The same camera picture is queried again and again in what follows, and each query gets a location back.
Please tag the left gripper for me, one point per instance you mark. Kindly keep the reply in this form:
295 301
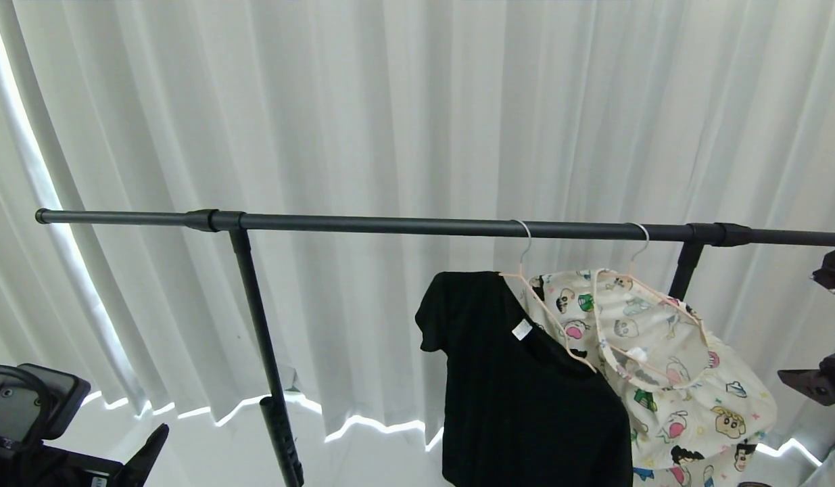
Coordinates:
52 470

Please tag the cream printed garment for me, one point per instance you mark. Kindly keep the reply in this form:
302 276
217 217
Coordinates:
694 406

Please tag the pink clothes hanger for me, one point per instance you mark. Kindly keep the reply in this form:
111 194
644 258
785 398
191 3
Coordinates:
647 237
527 233

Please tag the black garment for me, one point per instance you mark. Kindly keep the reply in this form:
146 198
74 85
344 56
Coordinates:
525 419

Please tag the black clothes rack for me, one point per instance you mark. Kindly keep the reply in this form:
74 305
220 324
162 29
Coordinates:
390 223

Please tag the white curtain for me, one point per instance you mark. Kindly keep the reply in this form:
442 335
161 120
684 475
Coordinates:
390 101

